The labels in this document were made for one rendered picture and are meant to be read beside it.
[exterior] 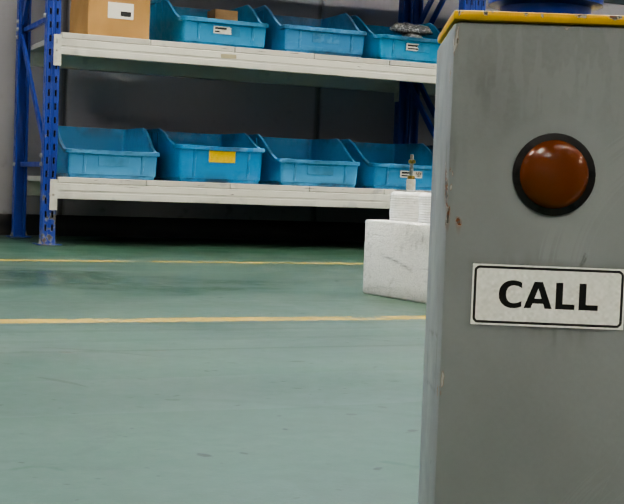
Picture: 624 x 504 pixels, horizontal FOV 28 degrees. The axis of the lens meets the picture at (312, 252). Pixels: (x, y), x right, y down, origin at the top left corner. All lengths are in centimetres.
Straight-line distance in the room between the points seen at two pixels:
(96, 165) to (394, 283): 214
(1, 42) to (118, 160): 92
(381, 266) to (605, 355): 257
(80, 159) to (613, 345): 445
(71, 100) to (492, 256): 517
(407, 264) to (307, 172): 226
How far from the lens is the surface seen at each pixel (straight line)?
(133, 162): 489
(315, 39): 515
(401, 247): 292
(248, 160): 501
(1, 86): 550
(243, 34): 507
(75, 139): 532
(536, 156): 41
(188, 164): 493
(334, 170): 517
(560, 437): 43
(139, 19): 494
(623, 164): 42
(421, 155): 563
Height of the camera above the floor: 26
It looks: 3 degrees down
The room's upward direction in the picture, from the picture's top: 2 degrees clockwise
